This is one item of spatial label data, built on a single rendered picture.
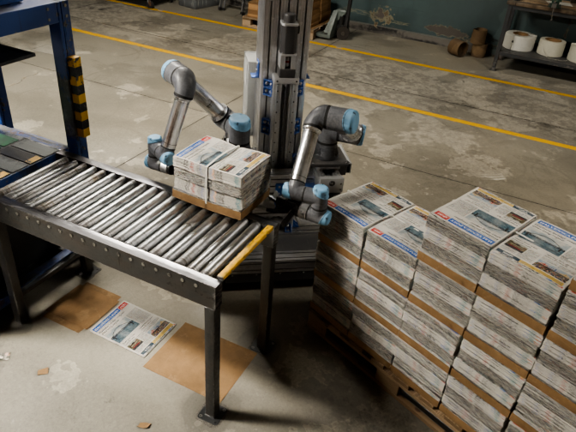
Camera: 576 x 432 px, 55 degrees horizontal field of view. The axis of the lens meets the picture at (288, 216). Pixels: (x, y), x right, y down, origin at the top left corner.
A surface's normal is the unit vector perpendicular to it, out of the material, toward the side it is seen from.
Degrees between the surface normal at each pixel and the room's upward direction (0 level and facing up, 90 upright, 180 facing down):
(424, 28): 90
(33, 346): 0
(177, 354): 0
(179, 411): 0
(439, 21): 90
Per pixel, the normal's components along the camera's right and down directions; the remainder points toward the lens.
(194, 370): 0.07, -0.84
